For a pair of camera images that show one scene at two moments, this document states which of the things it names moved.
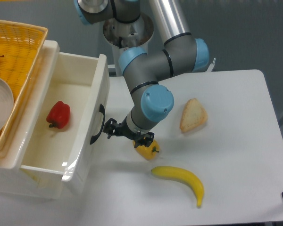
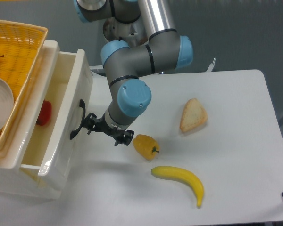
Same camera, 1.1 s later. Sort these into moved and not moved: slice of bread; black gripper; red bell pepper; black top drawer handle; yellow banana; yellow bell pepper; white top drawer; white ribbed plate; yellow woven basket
Moved: black top drawer handle; red bell pepper; white top drawer; black gripper
Not moved: yellow bell pepper; white ribbed plate; slice of bread; yellow woven basket; yellow banana
